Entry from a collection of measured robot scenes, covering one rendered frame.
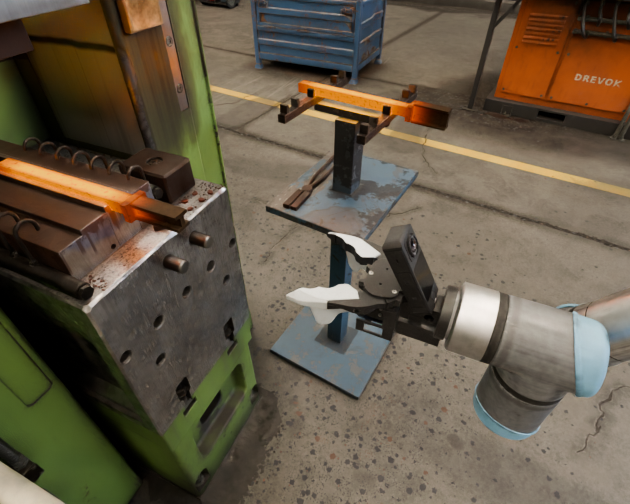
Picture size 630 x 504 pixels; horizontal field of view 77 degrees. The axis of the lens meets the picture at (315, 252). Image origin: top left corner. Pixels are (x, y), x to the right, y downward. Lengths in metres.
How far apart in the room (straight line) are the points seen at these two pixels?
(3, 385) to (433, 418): 1.25
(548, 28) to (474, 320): 3.39
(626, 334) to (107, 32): 0.96
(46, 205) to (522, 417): 0.79
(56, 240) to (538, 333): 0.68
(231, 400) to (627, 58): 3.45
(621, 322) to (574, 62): 3.30
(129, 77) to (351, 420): 1.23
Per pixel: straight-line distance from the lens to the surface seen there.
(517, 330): 0.51
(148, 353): 0.85
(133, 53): 0.94
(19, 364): 0.95
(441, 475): 1.51
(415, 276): 0.47
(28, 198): 0.85
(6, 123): 1.20
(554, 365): 0.52
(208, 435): 1.37
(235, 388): 1.41
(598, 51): 3.80
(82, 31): 0.98
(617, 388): 1.94
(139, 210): 0.71
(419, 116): 0.99
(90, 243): 0.74
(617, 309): 0.63
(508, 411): 0.60
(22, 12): 0.64
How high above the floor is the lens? 1.38
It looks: 42 degrees down
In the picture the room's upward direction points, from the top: straight up
